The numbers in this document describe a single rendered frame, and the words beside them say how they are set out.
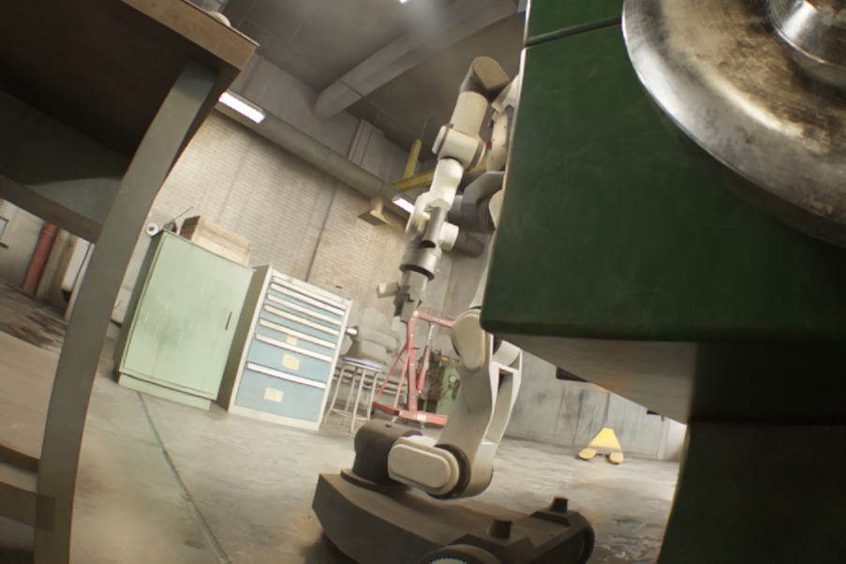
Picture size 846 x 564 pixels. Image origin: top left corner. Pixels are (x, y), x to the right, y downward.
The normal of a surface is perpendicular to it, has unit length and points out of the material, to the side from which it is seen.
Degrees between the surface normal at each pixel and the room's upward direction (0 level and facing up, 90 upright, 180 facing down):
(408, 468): 90
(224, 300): 90
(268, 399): 90
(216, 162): 90
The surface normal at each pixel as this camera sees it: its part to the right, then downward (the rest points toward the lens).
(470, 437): -0.59, -0.40
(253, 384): 0.69, -0.09
